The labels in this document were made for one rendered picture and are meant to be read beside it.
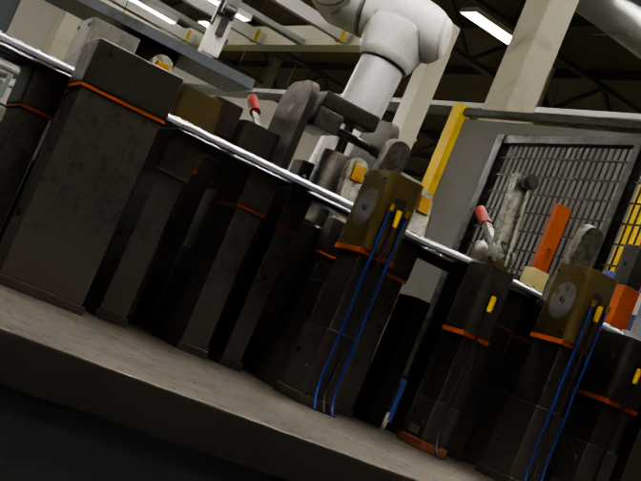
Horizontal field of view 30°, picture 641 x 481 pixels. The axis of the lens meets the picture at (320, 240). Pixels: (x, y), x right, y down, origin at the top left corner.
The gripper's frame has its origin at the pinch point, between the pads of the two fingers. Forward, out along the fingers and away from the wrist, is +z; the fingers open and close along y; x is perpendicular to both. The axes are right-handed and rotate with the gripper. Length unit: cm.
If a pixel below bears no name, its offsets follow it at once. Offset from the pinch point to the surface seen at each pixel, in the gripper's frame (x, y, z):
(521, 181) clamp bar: 61, 9, 0
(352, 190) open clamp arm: 30.0, 17.0, 15.4
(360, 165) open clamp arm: 29.6, 16.9, 11.0
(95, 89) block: -16, 60, 23
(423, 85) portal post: 213, -658, -175
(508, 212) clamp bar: 60, 10, 6
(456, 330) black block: 46, 45, 32
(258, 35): 111, -917, -212
